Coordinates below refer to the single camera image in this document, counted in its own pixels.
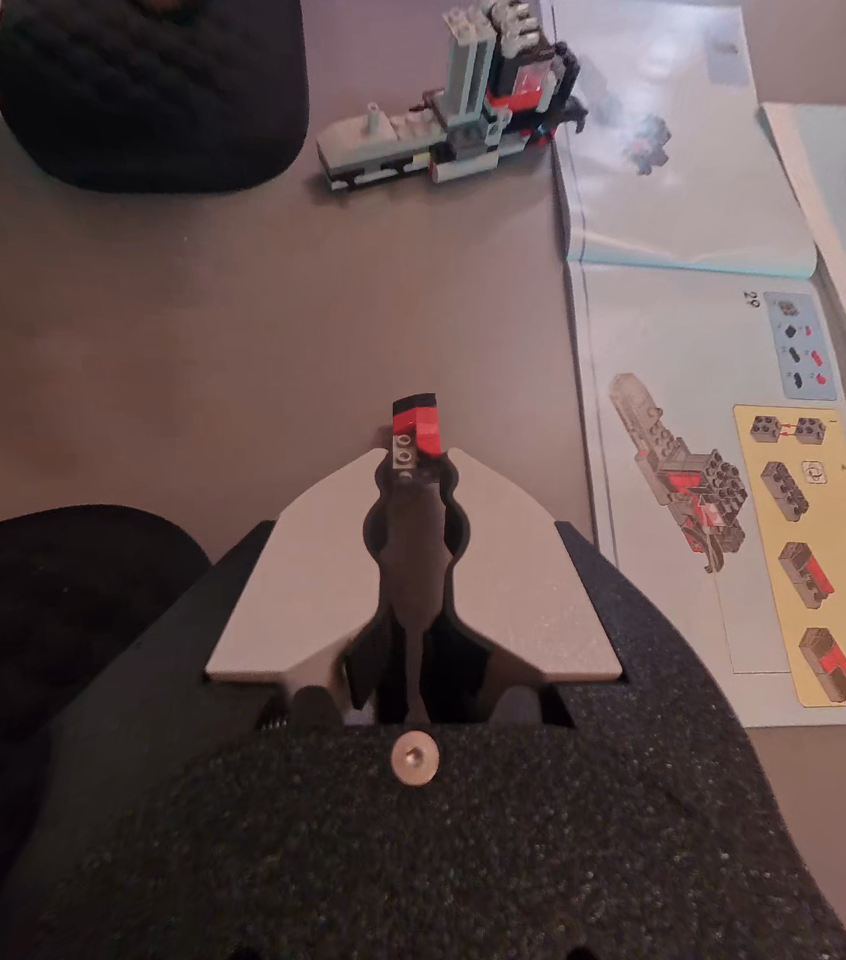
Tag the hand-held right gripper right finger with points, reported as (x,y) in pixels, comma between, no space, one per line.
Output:
(528,592)

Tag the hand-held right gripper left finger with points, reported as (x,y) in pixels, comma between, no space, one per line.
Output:
(295,585)

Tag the small red black brick assembly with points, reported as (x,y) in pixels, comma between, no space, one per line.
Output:
(419,439)

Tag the grey brick truck model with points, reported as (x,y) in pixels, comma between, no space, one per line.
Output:
(468,112)

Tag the open instruction booklet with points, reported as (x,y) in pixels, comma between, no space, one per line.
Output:
(655,337)

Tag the closed instruction booklet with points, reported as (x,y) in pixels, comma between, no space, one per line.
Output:
(827,187)

